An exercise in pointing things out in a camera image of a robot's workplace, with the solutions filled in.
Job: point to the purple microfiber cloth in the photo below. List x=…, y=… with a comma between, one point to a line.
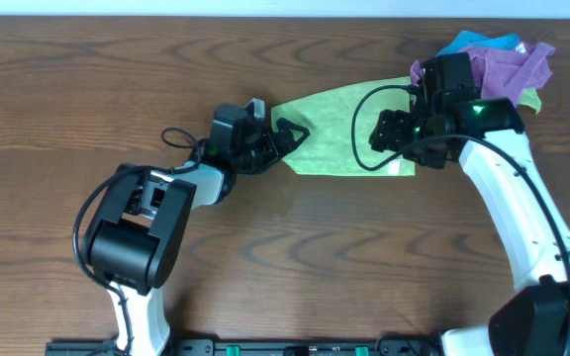
x=508, y=72

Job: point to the blue microfiber cloth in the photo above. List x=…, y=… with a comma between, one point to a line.
x=467, y=38

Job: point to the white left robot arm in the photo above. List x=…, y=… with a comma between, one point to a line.
x=127, y=235

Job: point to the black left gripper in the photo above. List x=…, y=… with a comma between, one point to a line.
x=278, y=149

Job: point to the green microfiber cloth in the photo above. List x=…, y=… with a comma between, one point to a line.
x=328, y=116

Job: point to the light green cloth under pile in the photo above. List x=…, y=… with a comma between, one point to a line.
x=530, y=98

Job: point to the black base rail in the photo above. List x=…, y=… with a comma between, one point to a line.
x=385, y=347

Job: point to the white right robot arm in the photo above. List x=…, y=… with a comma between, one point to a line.
x=536, y=320

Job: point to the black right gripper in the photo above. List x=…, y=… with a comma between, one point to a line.
x=387, y=133

